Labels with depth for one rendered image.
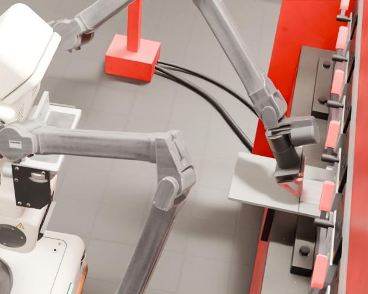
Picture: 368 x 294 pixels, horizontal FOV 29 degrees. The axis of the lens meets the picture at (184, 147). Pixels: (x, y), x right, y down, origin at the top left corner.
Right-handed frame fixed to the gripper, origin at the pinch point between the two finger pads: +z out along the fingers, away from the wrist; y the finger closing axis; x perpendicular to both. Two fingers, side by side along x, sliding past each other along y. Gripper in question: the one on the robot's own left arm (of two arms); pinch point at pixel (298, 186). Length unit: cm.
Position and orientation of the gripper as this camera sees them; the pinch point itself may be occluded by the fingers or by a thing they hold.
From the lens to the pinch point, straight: 194.0
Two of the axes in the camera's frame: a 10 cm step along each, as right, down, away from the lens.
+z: 3.8, 7.4, 5.6
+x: -9.0, 1.5, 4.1
